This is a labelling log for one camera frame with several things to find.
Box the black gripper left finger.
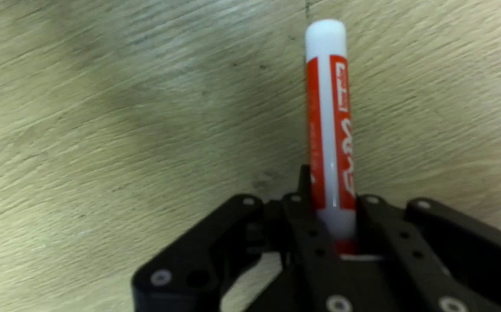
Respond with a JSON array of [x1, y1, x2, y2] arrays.
[[132, 165, 314, 312]]

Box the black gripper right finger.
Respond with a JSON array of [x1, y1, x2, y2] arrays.
[[319, 194, 501, 312]]

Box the red white marker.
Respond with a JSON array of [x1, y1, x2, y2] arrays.
[[305, 19, 357, 253]]

